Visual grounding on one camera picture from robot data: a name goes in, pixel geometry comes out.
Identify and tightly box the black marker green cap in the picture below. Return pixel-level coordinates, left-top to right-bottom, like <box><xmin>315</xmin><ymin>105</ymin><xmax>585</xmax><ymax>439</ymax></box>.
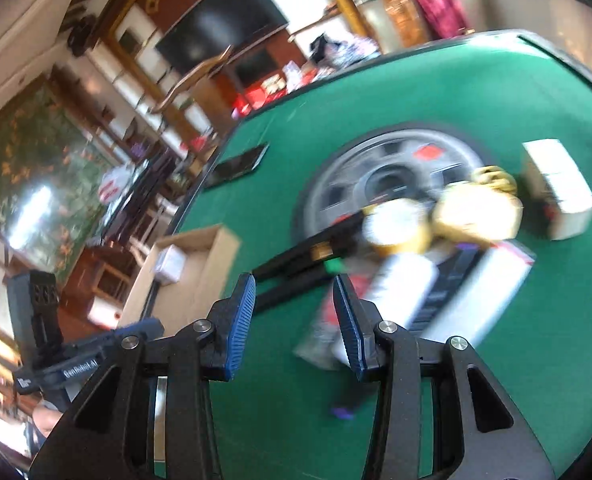
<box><xmin>255</xmin><ymin>258</ymin><xmax>346</xmax><ymax>313</ymax></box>

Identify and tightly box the small white pill bottle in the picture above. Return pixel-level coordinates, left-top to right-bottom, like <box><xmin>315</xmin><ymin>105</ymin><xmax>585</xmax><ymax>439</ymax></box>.
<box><xmin>349</xmin><ymin>252</ymin><xmax>439</xmax><ymax>328</ymax></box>

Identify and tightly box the cardboard tray box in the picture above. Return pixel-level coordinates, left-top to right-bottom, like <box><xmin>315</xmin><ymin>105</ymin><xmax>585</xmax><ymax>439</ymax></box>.
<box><xmin>118</xmin><ymin>224</ymin><xmax>241</xmax><ymax>336</ymax></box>

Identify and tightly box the black marker yellow cap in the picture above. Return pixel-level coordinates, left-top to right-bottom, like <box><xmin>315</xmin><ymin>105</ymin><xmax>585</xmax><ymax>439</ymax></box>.
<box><xmin>253</xmin><ymin>208</ymin><xmax>367</xmax><ymax>282</ymax></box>

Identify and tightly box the white cube box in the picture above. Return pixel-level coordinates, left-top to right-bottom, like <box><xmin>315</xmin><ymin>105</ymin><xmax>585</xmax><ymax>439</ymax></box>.
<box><xmin>154</xmin><ymin>245</ymin><xmax>186</xmax><ymax>285</ymax></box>

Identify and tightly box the yellow round tin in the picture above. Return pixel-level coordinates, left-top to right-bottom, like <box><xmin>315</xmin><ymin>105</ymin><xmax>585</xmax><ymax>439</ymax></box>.
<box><xmin>362</xmin><ymin>198</ymin><xmax>433</xmax><ymax>258</ymax></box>

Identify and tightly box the white red long box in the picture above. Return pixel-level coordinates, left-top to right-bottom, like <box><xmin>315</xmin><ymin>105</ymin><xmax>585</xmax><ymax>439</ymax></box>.
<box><xmin>421</xmin><ymin>240</ymin><xmax>535</xmax><ymax>347</ymax></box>

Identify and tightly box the cream cartoon case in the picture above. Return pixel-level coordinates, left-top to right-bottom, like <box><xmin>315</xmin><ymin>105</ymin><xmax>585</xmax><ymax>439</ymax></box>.
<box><xmin>431</xmin><ymin>182</ymin><xmax>524</xmax><ymax>246</ymax></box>

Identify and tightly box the white blue medicine box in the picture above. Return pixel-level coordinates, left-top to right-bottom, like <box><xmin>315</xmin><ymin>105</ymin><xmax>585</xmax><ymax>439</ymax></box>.
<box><xmin>522</xmin><ymin>139</ymin><xmax>592</xmax><ymax>240</ymax></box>

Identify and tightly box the clear tube red label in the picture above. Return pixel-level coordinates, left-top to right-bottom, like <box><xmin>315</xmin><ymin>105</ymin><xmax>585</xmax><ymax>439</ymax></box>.
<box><xmin>294</xmin><ymin>286</ymin><xmax>348</xmax><ymax>370</ymax></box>

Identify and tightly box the black smartphone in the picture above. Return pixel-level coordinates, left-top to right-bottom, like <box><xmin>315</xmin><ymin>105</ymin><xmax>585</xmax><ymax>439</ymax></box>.
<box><xmin>205</xmin><ymin>143</ymin><xmax>269</xmax><ymax>188</ymax></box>

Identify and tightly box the round mahjong table centre panel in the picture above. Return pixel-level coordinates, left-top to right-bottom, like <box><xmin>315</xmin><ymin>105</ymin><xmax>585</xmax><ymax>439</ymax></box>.
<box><xmin>291</xmin><ymin>122</ymin><xmax>495</xmax><ymax>242</ymax></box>

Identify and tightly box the black glass side table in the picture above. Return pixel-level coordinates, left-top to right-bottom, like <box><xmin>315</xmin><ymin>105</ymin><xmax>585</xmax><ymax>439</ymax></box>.
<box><xmin>86</xmin><ymin>150</ymin><xmax>177</xmax><ymax>252</ymax></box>

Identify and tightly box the white red plastic bag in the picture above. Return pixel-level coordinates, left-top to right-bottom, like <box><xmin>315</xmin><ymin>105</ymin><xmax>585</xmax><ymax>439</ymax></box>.
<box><xmin>98</xmin><ymin>164</ymin><xmax>134</xmax><ymax>206</ymax></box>

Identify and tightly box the wooden chair near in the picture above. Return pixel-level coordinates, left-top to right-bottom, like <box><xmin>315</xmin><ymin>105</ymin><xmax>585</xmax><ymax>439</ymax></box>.
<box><xmin>148</xmin><ymin>46</ymin><xmax>236</xmax><ymax>162</ymax></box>

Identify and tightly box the pile of clothes bags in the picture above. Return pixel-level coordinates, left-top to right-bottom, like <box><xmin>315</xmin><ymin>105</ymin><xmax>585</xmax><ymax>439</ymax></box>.
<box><xmin>310</xmin><ymin>34</ymin><xmax>381</xmax><ymax>70</ymax></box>

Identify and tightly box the black television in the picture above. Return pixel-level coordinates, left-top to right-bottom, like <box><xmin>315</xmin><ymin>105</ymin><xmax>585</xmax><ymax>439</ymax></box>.
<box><xmin>156</xmin><ymin>0</ymin><xmax>287</xmax><ymax>74</ymax></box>

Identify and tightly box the yellow ring keychain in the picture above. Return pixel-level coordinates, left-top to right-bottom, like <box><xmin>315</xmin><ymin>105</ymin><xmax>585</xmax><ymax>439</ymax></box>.
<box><xmin>471</xmin><ymin>166</ymin><xmax>518</xmax><ymax>195</ymax></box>

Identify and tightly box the floral wall painting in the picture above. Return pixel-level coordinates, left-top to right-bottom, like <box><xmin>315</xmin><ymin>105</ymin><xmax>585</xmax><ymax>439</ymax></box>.
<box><xmin>0</xmin><ymin>79</ymin><xmax>113</xmax><ymax>283</ymax></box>

